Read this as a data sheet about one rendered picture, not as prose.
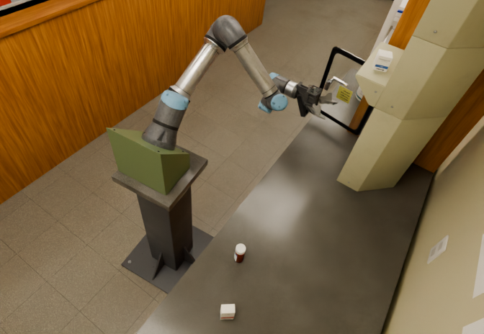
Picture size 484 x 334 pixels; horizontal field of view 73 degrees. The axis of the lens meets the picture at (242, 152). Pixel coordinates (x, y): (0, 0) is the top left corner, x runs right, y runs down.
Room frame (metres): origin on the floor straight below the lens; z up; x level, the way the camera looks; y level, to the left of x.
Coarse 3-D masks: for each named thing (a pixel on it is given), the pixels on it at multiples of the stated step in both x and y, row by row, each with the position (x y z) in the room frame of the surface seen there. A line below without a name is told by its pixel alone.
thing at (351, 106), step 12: (336, 60) 1.47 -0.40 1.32; (348, 60) 1.44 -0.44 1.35; (336, 72) 1.46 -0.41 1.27; (348, 72) 1.42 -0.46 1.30; (336, 84) 1.44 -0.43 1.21; (348, 84) 1.41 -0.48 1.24; (336, 96) 1.43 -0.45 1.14; (348, 96) 1.39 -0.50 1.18; (360, 96) 1.36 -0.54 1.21; (324, 108) 1.45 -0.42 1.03; (336, 108) 1.41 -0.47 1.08; (348, 108) 1.38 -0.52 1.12; (360, 108) 1.34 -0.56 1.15; (372, 108) 1.31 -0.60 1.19; (348, 120) 1.36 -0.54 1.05; (360, 120) 1.33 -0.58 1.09
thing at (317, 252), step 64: (320, 128) 1.39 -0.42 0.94; (256, 192) 0.89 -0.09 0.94; (320, 192) 0.94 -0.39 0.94; (384, 192) 1.00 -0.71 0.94; (256, 256) 0.58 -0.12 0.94; (320, 256) 0.62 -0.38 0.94; (384, 256) 0.66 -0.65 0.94; (192, 320) 0.31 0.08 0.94; (256, 320) 0.34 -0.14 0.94; (320, 320) 0.37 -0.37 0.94; (384, 320) 0.41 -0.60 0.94
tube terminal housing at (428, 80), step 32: (416, 64) 1.00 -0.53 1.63; (448, 64) 0.99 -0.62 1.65; (480, 64) 1.03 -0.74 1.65; (384, 96) 1.02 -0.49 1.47; (416, 96) 0.98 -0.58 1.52; (448, 96) 1.02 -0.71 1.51; (384, 128) 1.00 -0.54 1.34; (416, 128) 1.01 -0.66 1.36; (352, 160) 1.02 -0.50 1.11; (384, 160) 0.99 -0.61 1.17
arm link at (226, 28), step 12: (216, 24) 1.33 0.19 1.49; (228, 24) 1.31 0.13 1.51; (216, 36) 1.32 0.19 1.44; (228, 36) 1.28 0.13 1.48; (240, 36) 1.28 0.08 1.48; (240, 48) 1.26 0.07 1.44; (240, 60) 1.26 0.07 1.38; (252, 60) 1.25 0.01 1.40; (252, 72) 1.23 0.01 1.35; (264, 72) 1.24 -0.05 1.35; (264, 84) 1.21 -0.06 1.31; (264, 96) 1.20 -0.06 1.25; (276, 96) 1.18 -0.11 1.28; (276, 108) 1.15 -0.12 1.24
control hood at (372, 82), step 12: (384, 48) 1.31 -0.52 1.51; (396, 48) 1.32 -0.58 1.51; (372, 60) 1.19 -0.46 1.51; (396, 60) 1.22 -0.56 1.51; (360, 72) 1.10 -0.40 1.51; (372, 72) 1.11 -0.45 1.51; (384, 72) 1.12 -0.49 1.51; (360, 84) 1.07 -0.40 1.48; (372, 84) 1.05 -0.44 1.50; (384, 84) 1.04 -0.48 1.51; (372, 96) 1.04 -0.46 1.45
